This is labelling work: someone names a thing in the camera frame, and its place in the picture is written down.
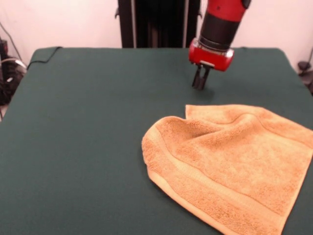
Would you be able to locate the dark green table cloth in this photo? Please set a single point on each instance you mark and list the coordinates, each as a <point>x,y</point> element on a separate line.
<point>73,147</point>

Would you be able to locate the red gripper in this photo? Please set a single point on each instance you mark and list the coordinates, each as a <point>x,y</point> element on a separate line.
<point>207,57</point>

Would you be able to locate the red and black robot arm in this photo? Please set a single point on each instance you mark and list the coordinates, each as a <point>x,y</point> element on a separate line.
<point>222,22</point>

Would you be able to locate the tan terry towel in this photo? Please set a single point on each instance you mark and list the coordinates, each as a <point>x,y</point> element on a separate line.
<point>232,166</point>

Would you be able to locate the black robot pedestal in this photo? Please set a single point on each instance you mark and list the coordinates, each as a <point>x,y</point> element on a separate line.
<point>159,24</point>

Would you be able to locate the black stand base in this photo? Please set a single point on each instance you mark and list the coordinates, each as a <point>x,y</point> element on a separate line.
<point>9,83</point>
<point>305,71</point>

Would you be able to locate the small black box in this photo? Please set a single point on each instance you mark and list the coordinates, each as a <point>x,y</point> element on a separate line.
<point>3,49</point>

